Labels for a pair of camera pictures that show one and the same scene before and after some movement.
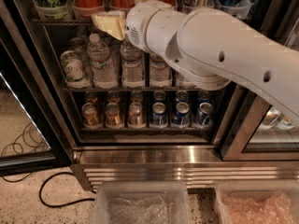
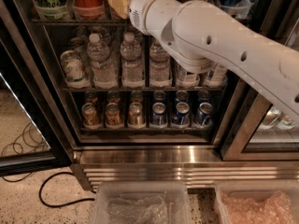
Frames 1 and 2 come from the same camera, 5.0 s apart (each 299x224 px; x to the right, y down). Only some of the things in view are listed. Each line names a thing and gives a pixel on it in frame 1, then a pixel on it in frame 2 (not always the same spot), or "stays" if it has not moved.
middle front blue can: (181, 116) stays
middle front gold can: (112, 116) stays
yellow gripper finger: (113, 22) → (120, 0)
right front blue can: (204, 116) stays
